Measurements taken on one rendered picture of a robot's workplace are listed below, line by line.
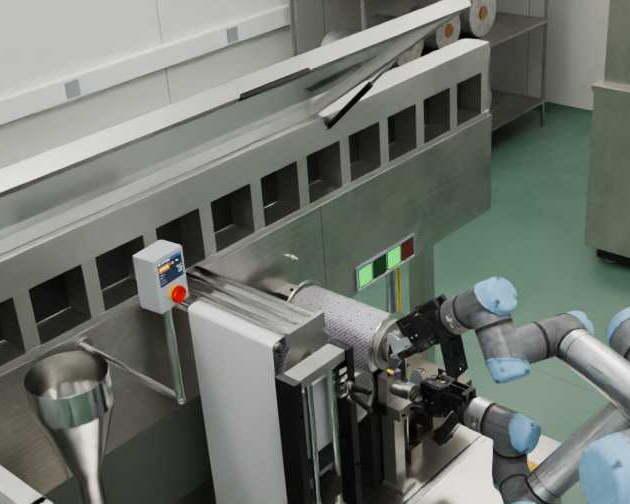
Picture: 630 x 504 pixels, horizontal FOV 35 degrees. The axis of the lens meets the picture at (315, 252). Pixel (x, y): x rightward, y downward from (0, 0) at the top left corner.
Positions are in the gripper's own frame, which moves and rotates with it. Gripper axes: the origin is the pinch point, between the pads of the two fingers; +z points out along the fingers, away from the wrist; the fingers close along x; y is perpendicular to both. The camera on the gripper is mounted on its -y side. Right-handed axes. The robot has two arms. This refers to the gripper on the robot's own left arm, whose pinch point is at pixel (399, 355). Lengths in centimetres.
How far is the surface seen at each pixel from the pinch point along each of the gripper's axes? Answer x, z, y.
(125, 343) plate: 43, 21, 33
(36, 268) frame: 59, 6, 52
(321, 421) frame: 31.5, -7.3, -0.5
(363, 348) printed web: 4.0, 4.0, 5.2
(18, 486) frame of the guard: 95, -31, 20
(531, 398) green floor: -154, 122, -61
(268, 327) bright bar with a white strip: 30.0, -6.7, 19.9
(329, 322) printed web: 3.0, 10.6, 13.7
